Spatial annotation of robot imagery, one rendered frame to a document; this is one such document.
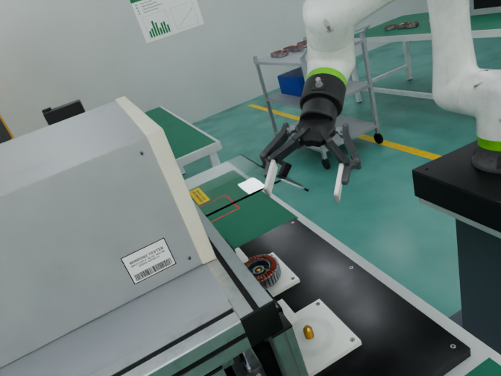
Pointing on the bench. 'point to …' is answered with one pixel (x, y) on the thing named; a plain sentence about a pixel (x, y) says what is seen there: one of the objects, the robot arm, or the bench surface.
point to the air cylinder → (249, 364)
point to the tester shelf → (168, 326)
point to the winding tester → (89, 223)
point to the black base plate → (355, 311)
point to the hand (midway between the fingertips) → (301, 191)
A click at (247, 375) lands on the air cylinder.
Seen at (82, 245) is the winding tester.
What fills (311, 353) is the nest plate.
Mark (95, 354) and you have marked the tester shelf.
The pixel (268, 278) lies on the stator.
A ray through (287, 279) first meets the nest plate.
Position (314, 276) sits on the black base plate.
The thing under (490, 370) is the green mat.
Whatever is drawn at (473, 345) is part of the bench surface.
